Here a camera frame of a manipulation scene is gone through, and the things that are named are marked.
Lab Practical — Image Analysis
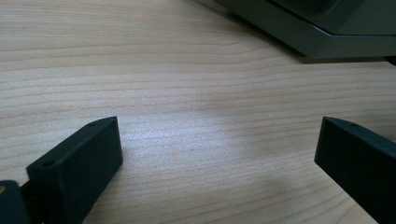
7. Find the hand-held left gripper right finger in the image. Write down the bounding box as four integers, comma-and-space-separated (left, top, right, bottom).
314, 116, 396, 224

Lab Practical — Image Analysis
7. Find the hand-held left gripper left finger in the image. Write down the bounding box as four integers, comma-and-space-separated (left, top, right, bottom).
26, 116, 124, 224

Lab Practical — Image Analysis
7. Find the grey metal box machine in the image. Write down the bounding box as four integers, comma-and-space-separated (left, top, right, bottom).
214, 0, 396, 60

